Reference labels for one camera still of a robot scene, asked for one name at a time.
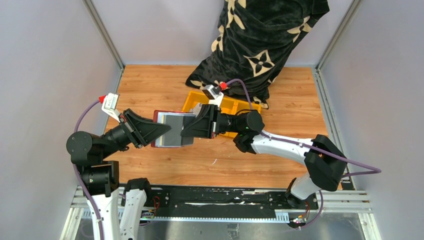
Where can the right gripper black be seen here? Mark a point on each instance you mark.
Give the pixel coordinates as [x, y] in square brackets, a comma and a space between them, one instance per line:
[202, 126]

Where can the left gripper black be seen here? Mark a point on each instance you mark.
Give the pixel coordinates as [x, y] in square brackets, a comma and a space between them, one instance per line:
[144, 130]

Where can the black floral blanket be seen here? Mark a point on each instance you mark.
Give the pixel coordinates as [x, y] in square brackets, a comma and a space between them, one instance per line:
[255, 39]

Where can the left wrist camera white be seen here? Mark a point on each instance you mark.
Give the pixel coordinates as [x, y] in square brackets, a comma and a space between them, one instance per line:
[109, 105]

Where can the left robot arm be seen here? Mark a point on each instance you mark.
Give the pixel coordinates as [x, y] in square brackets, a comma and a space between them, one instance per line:
[99, 177]

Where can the yellow three-compartment bin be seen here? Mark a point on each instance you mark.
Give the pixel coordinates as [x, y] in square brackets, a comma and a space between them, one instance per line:
[228, 112]

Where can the red leather card holder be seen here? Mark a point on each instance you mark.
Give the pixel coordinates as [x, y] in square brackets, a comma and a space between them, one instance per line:
[155, 132]

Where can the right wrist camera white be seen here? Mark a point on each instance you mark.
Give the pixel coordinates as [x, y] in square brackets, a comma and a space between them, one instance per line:
[214, 94]

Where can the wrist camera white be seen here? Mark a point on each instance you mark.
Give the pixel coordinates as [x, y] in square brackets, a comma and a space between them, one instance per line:
[109, 105]
[214, 94]

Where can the grey card in bin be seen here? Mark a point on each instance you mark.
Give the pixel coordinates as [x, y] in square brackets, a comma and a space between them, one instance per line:
[197, 108]

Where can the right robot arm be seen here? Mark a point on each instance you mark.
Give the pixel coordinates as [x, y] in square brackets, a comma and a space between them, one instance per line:
[323, 160]

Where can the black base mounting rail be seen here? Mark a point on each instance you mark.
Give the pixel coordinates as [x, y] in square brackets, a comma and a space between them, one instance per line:
[225, 203]

